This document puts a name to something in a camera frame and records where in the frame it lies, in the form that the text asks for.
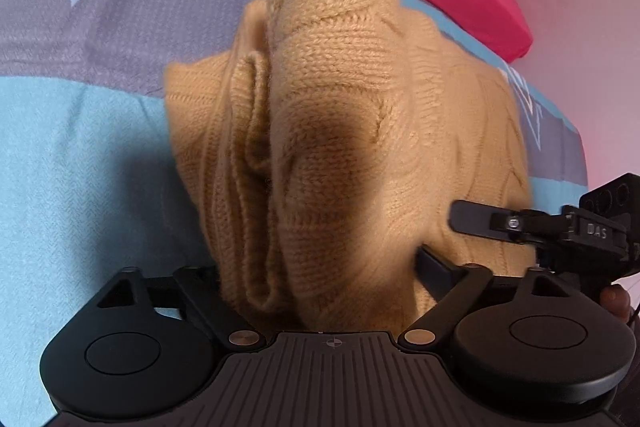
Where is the tan cable-knit sweater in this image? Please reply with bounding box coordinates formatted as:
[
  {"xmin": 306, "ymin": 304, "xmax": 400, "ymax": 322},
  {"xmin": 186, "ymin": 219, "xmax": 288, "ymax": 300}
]
[{"xmin": 165, "ymin": 0, "xmax": 535, "ymax": 333}]

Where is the person's hand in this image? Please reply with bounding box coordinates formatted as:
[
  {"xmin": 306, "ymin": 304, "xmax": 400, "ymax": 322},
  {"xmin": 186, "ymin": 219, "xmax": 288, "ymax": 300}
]
[{"xmin": 600, "ymin": 284, "xmax": 631, "ymax": 323}]

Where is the blue grey patterned bedsheet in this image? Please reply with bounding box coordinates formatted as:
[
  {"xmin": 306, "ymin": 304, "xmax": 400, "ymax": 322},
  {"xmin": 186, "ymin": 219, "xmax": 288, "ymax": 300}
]
[{"xmin": 0, "ymin": 0, "xmax": 589, "ymax": 426}]

